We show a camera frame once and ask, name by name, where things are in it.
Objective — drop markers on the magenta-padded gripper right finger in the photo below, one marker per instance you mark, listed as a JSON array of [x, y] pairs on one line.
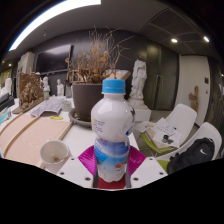
[[136, 159]]

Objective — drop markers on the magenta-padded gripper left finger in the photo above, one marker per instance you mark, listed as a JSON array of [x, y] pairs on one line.
[[87, 158]]

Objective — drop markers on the white bottle with blue cap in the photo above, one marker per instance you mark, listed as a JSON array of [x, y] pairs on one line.
[[111, 126]]

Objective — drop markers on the white mug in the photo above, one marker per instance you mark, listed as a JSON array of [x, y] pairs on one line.
[[50, 150]]

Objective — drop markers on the stack of papers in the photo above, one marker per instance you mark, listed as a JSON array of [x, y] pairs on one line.
[[163, 131]]

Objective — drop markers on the small yellow strip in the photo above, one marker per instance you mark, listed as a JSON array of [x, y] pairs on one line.
[[56, 117]]

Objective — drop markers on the black backpack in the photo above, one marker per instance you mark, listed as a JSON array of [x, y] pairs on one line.
[[193, 155]]

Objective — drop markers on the small white cup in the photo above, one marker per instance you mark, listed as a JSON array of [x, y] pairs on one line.
[[66, 105]]

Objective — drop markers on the dried plant in dark pot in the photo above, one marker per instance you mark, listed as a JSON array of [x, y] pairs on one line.
[[85, 98]]

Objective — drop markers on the tan wooden drawing board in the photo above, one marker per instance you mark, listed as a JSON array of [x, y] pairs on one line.
[[30, 136]]

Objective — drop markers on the white chair with green cushion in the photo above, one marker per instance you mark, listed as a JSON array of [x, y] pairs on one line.
[[208, 131], [185, 115]]

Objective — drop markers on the small white figurine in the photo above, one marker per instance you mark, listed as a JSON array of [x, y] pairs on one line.
[[60, 87], [46, 86]]

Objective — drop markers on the white plaster torso statue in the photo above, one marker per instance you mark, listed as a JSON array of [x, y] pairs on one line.
[[138, 78]]

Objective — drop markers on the wooden figure sculpture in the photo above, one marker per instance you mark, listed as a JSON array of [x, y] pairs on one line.
[[194, 98]]

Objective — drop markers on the cardboard box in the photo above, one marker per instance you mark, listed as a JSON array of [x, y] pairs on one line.
[[120, 74]]

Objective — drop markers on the black boxes stack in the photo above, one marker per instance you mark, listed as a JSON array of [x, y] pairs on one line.
[[6, 102]]

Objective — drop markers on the white cabinet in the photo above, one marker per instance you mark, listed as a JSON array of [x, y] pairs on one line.
[[25, 66]]

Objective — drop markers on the white statue pedestal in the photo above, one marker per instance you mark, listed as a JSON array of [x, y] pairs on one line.
[[141, 111]]

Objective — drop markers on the black wall screen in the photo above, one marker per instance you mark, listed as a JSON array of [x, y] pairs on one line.
[[53, 60]]

